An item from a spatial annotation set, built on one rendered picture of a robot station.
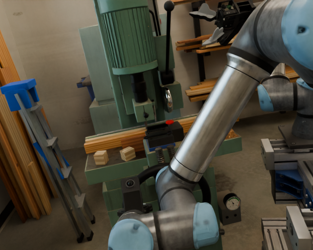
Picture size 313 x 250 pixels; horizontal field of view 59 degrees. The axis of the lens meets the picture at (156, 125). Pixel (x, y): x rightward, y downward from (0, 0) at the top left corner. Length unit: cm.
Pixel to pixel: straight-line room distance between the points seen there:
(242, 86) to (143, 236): 32
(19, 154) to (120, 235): 197
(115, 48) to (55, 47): 251
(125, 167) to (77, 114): 263
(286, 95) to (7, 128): 191
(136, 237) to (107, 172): 58
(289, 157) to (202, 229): 84
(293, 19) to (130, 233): 40
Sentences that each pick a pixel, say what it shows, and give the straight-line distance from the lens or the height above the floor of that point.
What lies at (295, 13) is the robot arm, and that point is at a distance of 43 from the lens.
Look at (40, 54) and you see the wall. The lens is 357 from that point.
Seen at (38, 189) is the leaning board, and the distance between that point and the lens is 249.
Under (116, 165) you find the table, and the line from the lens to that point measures 103.
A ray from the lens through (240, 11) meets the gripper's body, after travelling 105.
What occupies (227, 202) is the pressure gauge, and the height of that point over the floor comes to 67.
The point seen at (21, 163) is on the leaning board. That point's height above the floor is 51.
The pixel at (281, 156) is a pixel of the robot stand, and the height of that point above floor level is 75.
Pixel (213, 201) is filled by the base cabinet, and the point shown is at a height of 64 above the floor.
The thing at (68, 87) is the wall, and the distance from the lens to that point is 355.
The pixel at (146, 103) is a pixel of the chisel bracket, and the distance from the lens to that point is 108.
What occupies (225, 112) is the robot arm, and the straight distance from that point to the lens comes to 55.
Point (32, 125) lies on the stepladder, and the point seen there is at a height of 91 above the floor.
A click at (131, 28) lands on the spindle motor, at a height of 135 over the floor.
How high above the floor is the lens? 135
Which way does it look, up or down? 20 degrees down
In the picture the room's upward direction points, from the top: 10 degrees counter-clockwise
